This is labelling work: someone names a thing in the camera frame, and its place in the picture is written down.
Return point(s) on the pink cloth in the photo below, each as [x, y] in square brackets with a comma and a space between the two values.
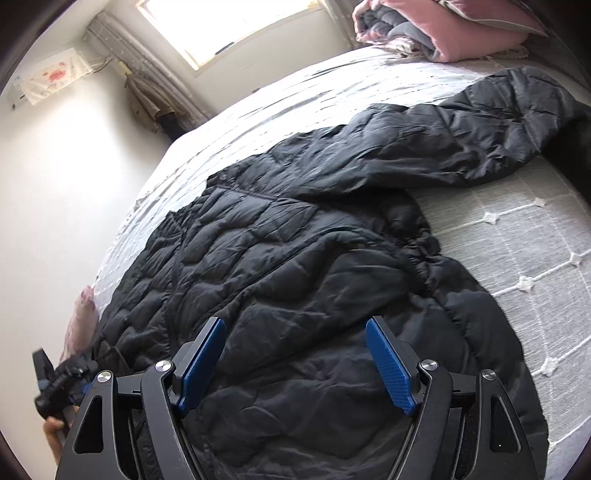
[81, 318]

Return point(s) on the grey curtain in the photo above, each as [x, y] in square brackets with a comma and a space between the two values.
[152, 50]

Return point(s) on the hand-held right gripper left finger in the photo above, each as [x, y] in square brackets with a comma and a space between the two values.
[203, 360]

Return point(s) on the black puffer jacket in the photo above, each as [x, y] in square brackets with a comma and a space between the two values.
[300, 258]

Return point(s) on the hanging beige coat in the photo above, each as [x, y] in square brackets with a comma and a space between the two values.
[145, 101]

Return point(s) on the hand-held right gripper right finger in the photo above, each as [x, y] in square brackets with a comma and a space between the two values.
[392, 364]

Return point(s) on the folded pink grey quilt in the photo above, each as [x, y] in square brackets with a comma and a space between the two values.
[406, 27]

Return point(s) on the bed with white quilted bedspread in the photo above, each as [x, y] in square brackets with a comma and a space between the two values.
[508, 240]

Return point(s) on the person's left hand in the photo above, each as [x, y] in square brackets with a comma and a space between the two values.
[53, 438]

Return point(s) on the dark cloth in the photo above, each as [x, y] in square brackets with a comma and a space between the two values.
[570, 161]

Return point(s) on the air conditioner with printed cover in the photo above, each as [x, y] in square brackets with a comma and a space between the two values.
[51, 78]

